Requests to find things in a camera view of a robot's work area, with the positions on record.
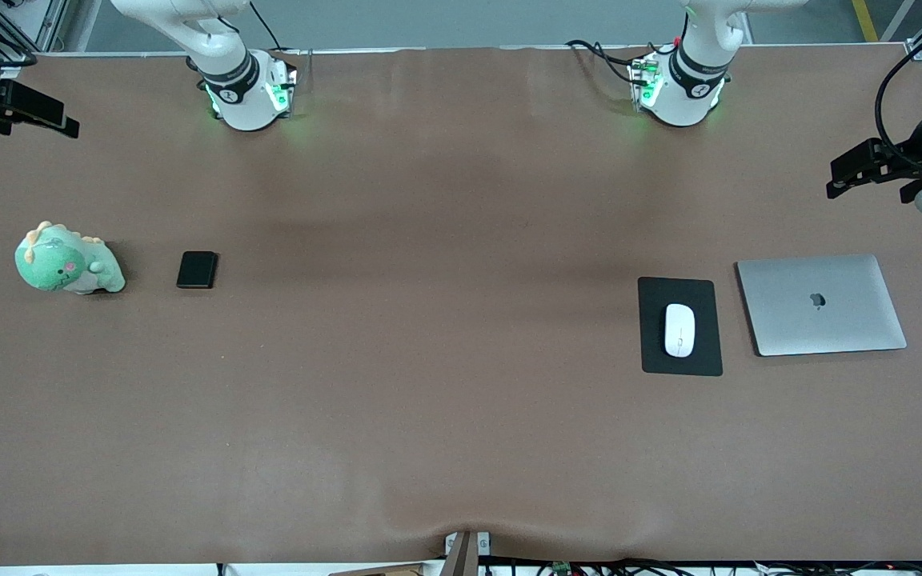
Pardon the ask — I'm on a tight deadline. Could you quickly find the green dinosaur plush toy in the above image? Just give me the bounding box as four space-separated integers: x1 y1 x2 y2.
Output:
14 222 126 295

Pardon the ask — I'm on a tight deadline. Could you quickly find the black rectangular mouse pad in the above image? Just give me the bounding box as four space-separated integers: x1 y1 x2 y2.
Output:
638 277 724 377

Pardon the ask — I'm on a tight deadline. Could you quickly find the silver Apple laptop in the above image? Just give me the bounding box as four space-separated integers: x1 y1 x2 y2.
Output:
736 254 908 357

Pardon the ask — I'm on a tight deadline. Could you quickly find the black square phone stand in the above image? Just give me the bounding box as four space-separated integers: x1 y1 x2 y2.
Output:
176 250 219 290

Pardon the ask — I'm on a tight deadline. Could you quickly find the grey table edge bracket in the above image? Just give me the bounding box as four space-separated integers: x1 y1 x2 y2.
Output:
444 530 492 576

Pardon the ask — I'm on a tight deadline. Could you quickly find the white wireless computer mouse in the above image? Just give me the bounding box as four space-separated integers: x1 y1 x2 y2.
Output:
664 303 696 358

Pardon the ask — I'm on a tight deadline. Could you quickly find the black base cable bundle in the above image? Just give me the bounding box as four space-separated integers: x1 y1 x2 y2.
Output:
565 38 647 86

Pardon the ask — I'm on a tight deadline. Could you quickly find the thin black base cable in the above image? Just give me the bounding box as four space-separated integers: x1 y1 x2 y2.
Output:
249 0 284 52

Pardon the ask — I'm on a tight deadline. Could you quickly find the brown table cover mat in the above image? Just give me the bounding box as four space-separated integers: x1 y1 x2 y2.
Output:
0 44 922 565

